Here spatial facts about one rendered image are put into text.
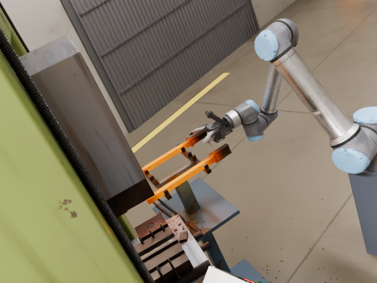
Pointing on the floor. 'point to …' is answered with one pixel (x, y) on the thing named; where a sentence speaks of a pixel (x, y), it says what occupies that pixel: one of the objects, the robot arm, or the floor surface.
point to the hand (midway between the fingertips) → (194, 138)
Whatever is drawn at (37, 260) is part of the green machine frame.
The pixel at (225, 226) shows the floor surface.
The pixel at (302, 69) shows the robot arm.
